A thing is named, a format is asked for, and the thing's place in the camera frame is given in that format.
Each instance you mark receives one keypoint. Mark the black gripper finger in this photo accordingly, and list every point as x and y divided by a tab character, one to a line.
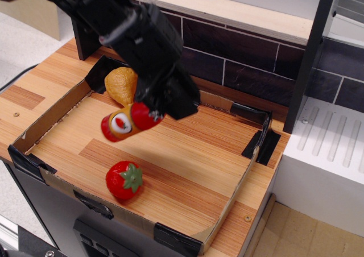
153	102
181	96

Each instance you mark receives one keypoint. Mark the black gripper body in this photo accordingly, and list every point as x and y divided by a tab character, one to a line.
148	43

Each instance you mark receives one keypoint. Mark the red hot sauce bottle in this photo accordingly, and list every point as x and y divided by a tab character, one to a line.
130	120

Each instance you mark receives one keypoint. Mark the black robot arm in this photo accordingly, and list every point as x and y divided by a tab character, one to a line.
100	16

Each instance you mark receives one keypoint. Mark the cardboard fence with black tape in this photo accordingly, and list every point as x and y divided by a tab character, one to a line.
201	175

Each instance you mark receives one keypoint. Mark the plastic chicken drumstick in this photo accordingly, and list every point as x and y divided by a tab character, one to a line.
121	85

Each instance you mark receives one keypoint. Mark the black left side panel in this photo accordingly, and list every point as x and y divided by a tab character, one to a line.
87	41

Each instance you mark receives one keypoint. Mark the red plastic strawberry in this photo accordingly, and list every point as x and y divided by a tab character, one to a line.
124	180

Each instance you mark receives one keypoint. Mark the light wooden shelf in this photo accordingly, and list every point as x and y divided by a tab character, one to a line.
289	28

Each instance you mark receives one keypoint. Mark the brass screw right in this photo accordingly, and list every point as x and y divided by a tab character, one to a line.
247	218

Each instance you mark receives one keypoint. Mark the black toy oven panel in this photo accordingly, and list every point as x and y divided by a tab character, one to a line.
95	243

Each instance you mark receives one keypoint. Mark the white toy sink drainboard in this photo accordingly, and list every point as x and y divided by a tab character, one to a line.
321	170

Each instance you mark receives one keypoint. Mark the black vertical post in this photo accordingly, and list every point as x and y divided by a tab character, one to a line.
321	26

